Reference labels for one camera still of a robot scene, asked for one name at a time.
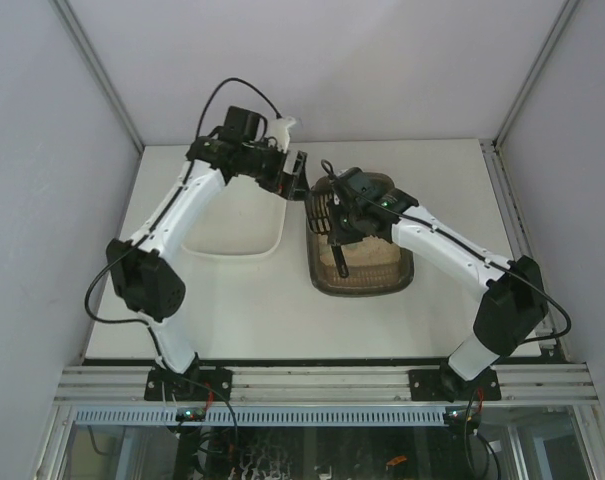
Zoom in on brown translucent litter box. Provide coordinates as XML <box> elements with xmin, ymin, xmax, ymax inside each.
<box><xmin>304</xmin><ymin>169</ymin><xmax>416</xmax><ymax>297</ymax></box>

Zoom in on black slotted litter scoop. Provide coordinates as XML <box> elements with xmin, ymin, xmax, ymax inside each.
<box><xmin>305</xmin><ymin>176</ymin><xmax>335</xmax><ymax>236</ymax></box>

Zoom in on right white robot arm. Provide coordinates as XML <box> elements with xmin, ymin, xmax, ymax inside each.
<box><xmin>328</xmin><ymin>187</ymin><xmax>549</xmax><ymax>400</ymax></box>

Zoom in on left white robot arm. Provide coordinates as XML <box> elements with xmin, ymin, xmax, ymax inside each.
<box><xmin>106</xmin><ymin>136</ymin><xmax>310</xmax><ymax>374</ymax></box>

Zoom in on white plastic waste tray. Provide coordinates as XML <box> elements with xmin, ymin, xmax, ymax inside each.
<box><xmin>182</xmin><ymin>176</ymin><xmax>286</xmax><ymax>259</ymax></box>

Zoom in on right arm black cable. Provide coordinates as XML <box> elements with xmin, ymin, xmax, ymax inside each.
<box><xmin>320</xmin><ymin>158</ymin><xmax>572</xmax><ymax>351</ymax></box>

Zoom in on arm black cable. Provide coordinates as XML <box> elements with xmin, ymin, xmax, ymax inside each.
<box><xmin>320</xmin><ymin>158</ymin><xmax>572</xmax><ymax>351</ymax></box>
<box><xmin>84</xmin><ymin>77</ymin><xmax>283</xmax><ymax>326</ymax></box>

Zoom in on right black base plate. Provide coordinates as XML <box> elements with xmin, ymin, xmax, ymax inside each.
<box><xmin>408</xmin><ymin>368</ymin><xmax>502</xmax><ymax>402</ymax></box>

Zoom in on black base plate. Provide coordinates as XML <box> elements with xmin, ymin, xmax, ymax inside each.
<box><xmin>144</xmin><ymin>366</ymin><xmax>233</xmax><ymax>402</ymax></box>
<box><xmin>408</xmin><ymin>368</ymin><xmax>502</xmax><ymax>402</ymax></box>

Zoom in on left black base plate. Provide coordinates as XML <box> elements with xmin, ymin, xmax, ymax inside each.
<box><xmin>144</xmin><ymin>366</ymin><xmax>233</xmax><ymax>402</ymax></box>

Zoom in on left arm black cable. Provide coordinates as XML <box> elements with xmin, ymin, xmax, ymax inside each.
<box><xmin>84</xmin><ymin>77</ymin><xmax>283</xmax><ymax>326</ymax></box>

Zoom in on aluminium mounting rail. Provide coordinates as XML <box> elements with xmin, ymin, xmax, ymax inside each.
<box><xmin>54</xmin><ymin>364</ymin><xmax>598</xmax><ymax>406</ymax></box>

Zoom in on grey slotted cable duct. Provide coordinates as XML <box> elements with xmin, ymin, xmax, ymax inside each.
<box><xmin>75</xmin><ymin>406</ymin><xmax>447</xmax><ymax>427</ymax></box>

